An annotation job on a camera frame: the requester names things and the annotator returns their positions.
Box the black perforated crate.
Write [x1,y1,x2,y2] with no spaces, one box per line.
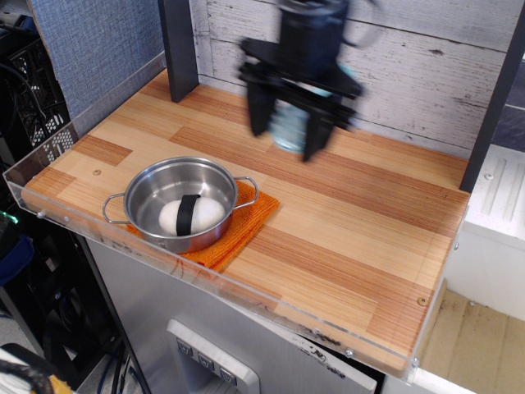
[0,16,75,161]

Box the white side counter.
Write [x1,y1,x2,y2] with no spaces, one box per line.
[444,145,524,320]

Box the dark grey left post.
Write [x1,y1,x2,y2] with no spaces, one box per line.
[157,0,199,103]

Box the light blue scrubber spoon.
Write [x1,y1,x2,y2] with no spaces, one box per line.
[270,65,358,155]

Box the dark grey right post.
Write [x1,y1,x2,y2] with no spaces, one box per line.
[459,6,524,193]

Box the silver toy fridge cabinet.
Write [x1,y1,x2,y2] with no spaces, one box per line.
[87,241,384,393]

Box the orange cloth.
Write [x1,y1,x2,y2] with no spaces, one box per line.
[125,179,281,273]

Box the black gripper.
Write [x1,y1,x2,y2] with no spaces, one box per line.
[240,1,363,162]

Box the white rice ball toy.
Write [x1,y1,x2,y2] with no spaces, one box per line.
[158,195,226,236]

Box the clear acrylic table guard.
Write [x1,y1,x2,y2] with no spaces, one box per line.
[5,120,466,380]

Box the stainless steel pot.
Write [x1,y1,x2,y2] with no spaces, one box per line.
[103,156,259,254]

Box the dark grey post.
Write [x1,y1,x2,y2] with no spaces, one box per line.
[157,0,199,103]
[459,6,524,193]

